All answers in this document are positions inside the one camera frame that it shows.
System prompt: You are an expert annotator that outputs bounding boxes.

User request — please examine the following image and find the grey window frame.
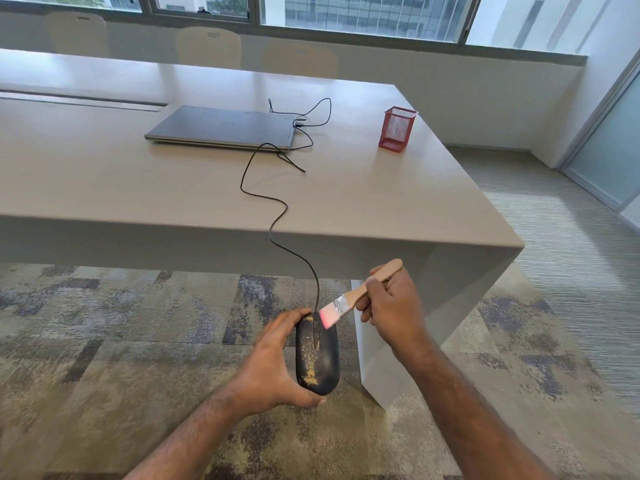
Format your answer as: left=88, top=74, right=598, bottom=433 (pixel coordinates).
left=0, top=0, right=589, bottom=65

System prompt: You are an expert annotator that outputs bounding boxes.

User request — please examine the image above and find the person's left hand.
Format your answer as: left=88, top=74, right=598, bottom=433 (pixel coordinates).
left=227, top=308, right=329, bottom=418

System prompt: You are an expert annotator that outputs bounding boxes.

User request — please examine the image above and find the person's right hand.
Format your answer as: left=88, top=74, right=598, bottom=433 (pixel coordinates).
left=355, top=267, right=441, bottom=365

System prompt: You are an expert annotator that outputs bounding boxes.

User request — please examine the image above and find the grey table cable hatch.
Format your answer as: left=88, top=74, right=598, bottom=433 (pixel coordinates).
left=0, top=89, right=169, bottom=113

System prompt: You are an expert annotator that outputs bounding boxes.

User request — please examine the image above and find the frosted glass door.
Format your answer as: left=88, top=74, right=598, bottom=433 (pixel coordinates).
left=559, top=59, right=640, bottom=213

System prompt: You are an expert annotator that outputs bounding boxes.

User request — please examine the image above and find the person's left forearm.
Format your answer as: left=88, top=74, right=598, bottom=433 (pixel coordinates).
left=122, top=387, right=253, bottom=480

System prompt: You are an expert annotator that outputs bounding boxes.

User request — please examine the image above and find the black mouse cable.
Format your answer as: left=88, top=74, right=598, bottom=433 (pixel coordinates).
left=239, top=97, right=333, bottom=315

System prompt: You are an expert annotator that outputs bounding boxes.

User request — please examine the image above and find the wooden brush with pink bristles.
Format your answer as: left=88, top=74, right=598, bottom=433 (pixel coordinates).
left=319, top=258, right=404, bottom=331

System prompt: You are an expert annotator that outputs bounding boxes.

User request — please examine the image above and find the grey closed laptop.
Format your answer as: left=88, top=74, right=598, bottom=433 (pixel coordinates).
left=143, top=105, right=297, bottom=152

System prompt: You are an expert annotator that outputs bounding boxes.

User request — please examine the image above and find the black dusty computer mouse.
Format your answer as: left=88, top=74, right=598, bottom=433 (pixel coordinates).
left=295, top=313, right=341, bottom=397

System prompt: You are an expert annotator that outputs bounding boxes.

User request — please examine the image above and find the beige chair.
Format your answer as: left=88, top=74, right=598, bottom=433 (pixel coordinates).
left=262, top=41, right=340, bottom=79
left=175, top=26, right=243, bottom=71
left=42, top=11, right=110, bottom=58

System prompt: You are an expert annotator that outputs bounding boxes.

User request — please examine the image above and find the person's right forearm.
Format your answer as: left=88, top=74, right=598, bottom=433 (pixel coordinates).
left=407, top=344, right=556, bottom=480

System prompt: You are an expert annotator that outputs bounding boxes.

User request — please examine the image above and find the red mesh pen holder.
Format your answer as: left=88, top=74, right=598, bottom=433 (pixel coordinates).
left=377, top=106, right=418, bottom=153

